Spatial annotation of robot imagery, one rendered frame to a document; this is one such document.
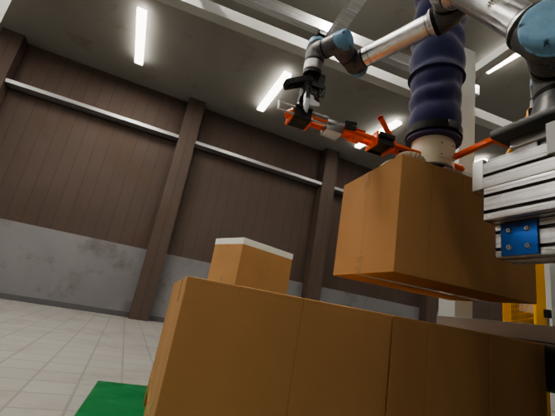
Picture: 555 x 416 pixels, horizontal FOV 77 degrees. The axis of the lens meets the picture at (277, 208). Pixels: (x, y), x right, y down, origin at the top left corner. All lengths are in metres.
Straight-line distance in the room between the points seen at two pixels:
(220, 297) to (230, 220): 5.68
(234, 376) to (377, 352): 0.40
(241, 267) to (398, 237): 1.87
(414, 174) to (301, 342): 0.66
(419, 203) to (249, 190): 5.73
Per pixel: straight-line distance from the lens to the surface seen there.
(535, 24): 1.05
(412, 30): 1.45
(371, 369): 1.09
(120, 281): 6.24
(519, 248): 1.04
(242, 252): 2.86
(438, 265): 1.25
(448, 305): 2.89
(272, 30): 3.94
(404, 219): 1.19
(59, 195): 6.49
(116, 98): 7.03
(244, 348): 0.94
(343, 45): 1.44
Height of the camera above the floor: 0.50
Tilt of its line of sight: 16 degrees up
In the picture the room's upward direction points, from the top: 10 degrees clockwise
